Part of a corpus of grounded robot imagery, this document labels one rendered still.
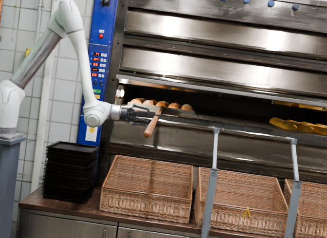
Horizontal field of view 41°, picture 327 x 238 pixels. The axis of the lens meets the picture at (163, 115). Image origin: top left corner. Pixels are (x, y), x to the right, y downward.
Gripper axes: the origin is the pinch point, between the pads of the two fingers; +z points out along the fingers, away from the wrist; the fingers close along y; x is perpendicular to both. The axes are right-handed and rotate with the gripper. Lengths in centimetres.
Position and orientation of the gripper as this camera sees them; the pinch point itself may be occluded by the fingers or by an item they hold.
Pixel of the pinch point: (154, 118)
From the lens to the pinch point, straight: 257.7
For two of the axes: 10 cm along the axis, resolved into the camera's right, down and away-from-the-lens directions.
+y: -1.4, 9.9, 0.8
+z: 9.9, 1.4, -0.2
